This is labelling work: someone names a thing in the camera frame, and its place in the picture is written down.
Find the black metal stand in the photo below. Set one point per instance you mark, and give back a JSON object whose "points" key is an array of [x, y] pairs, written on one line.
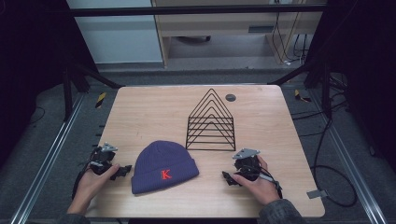
{"points": [[317, 77], [74, 84]]}

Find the person's right hand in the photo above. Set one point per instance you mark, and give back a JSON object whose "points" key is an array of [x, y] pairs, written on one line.
{"points": [[260, 186]]}

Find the round grey table grommet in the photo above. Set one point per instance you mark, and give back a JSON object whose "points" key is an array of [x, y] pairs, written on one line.
{"points": [[230, 97]]}

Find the person's left hand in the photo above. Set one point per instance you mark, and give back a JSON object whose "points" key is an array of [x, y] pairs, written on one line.
{"points": [[90, 186]]}

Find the white cabinet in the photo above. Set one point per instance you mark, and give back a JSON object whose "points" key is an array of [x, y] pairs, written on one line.
{"points": [[118, 37]]}

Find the light wooden desk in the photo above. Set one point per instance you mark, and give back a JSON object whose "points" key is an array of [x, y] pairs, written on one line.
{"points": [[218, 23]]}

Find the grey tape strip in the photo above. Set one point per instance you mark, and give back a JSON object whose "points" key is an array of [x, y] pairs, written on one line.
{"points": [[317, 194]]}

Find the black horizontal frame bar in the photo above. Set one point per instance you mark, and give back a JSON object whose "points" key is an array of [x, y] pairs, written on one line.
{"points": [[186, 10]]}

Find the aluminium frame rail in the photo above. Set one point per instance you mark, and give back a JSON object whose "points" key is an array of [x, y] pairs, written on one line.
{"points": [[351, 161], [46, 155]]}

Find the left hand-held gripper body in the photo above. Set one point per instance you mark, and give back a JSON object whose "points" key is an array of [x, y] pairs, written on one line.
{"points": [[101, 158]]}

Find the black curtain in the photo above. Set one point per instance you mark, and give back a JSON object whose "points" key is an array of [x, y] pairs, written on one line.
{"points": [[364, 62], [31, 62]]}

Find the yellow black striped tape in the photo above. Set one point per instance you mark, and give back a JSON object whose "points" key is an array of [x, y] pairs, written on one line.
{"points": [[300, 95], [100, 99]]}

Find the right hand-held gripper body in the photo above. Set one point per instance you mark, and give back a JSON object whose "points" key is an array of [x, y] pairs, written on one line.
{"points": [[247, 163]]}

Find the purple knit beanie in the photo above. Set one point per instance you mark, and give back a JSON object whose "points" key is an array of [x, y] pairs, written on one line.
{"points": [[163, 168]]}

